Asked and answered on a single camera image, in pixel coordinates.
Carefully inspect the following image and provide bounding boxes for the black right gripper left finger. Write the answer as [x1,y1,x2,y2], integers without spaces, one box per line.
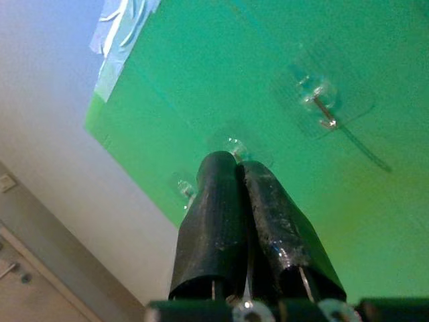
[168,150,251,301]

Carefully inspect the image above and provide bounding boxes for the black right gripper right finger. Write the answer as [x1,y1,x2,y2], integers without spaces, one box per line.
[237,160,347,303]

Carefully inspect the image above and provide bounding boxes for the beige room door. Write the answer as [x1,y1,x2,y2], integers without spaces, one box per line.
[0,221,98,322]

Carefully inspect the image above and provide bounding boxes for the pale blue tape patch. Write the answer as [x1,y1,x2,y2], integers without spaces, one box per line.
[89,0,162,103]

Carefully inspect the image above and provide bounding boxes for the clear adhesive wall hook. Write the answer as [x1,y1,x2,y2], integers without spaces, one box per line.
[169,170,199,211]
[207,129,274,168]
[281,46,376,141]

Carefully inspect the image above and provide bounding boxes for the green wall board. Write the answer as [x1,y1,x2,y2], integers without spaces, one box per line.
[84,0,429,303]

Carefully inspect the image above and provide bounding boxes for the silver door handle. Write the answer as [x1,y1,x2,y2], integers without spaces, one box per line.
[0,261,19,280]

